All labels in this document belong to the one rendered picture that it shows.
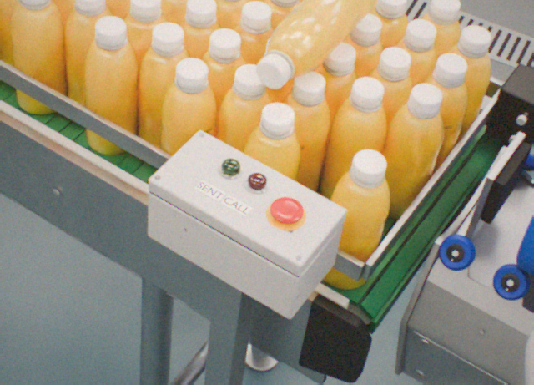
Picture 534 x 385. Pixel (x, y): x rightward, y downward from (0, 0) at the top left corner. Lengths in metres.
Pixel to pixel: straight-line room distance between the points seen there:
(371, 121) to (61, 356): 1.21
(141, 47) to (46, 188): 0.28
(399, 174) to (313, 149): 0.12
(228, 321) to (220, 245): 0.18
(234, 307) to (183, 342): 1.07
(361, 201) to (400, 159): 0.14
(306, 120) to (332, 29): 0.12
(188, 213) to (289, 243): 0.12
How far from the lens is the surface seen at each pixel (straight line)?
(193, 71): 1.31
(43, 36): 1.44
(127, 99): 1.41
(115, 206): 1.48
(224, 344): 1.38
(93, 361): 2.35
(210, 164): 1.20
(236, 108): 1.32
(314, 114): 1.32
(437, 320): 1.41
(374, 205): 1.24
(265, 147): 1.27
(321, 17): 1.31
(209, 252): 1.20
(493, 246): 1.42
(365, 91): 1.31
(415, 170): 1.38
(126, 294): 2.44
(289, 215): 1.15
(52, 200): 1.58
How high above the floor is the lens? 1.98
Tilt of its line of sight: 48 degrees down
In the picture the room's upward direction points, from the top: 8 degrees clockwise
